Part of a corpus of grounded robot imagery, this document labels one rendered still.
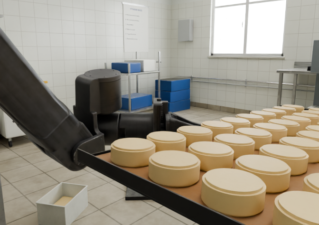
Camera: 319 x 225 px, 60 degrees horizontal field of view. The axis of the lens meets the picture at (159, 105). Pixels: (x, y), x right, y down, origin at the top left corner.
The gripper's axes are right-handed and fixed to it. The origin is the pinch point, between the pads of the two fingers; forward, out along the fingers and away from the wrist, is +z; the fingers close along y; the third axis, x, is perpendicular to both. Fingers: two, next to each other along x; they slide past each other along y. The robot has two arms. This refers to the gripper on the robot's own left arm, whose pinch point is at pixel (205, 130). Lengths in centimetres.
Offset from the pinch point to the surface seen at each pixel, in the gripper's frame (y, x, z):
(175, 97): 59, -468, 33
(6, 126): 70, -270, -179
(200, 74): 19, -513, 85
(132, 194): 94, -157, -24
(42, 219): 94, -122, -80
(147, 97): 55, -430, -19
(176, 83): 33, -469, 34
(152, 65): 0, -434, -12
